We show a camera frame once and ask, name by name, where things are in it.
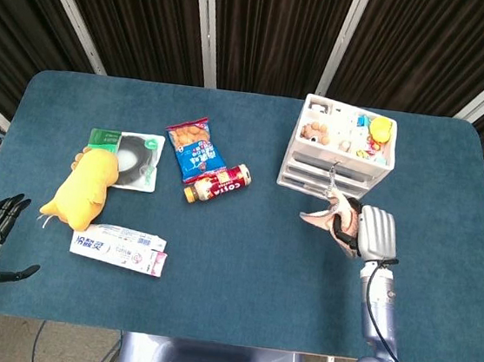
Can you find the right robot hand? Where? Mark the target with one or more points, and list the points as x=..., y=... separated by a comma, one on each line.
x=378, y=233

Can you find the white cloth rag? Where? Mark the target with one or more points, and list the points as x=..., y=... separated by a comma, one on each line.
x=344, y=208

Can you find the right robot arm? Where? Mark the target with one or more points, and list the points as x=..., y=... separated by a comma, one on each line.
x=381, y=301

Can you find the white toothpaste box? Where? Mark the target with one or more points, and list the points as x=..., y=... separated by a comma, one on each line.
x=118, y=250

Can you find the white drawer organizer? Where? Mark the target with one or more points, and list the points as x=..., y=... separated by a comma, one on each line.
x=335, y=165

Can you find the brown bead toy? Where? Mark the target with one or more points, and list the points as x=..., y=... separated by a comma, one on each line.
x=315, y=132

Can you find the yellow plush toy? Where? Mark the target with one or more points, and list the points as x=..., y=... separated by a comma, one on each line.
x=86, y=185

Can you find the blue table mat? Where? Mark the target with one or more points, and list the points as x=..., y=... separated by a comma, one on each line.
x=235, y=276

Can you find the red Costa drink bottle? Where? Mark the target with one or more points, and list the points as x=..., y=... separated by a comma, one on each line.
x=220, y=183

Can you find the blue snack bag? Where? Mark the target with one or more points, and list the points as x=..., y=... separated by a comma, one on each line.
x=195, y=151

